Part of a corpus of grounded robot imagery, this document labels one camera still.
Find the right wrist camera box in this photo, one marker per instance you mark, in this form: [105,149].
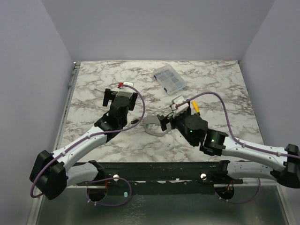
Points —
[179,105]

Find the aluminium frame rail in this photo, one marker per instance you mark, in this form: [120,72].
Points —
[70,88]

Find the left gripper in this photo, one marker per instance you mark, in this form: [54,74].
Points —
[109,95]

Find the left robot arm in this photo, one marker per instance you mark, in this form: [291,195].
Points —
[54,171]

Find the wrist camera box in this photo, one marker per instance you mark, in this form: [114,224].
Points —
[125,91]
[179,105]

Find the clear plastic screw box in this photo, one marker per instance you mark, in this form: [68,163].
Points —
[170,80]

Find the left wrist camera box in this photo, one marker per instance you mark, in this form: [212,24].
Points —
[125,91]

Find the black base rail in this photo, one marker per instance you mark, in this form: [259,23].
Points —
[165,178]

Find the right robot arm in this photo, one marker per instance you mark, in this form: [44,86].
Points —
[281,164]

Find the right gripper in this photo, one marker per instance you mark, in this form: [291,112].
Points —
[170,121]

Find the yellow screwdriver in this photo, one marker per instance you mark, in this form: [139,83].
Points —
[196,108]

